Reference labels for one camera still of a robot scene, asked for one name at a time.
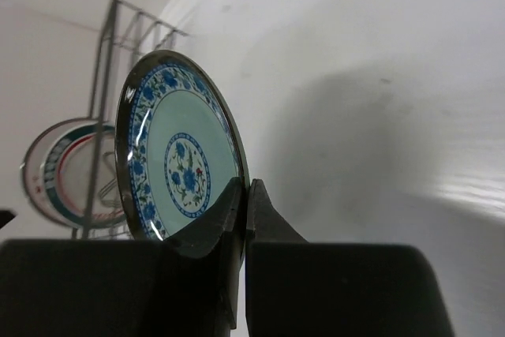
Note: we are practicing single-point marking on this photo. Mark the small blue patterned plate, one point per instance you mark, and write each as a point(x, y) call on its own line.
point(177, 145)

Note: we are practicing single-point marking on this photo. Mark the white plate green red rings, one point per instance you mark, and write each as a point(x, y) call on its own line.
point(75, 179)

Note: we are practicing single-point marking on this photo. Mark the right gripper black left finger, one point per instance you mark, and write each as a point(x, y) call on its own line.
point(202, 263)

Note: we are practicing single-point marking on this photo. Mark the clear round plate stand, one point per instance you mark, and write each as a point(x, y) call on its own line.
point(32, 168)

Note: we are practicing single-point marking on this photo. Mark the grey wire dish rack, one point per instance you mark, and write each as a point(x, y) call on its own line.
point(128, 32)

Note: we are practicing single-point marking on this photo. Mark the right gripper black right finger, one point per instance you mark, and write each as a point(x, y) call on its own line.
point(264, 223)

